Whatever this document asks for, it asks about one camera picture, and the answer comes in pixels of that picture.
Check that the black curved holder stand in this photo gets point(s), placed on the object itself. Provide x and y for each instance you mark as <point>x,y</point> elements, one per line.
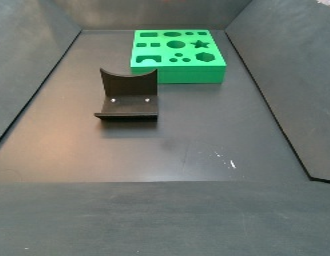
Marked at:
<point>131,96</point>

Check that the green shape-sorter block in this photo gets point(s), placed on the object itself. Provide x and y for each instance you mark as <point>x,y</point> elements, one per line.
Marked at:
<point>184,55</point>

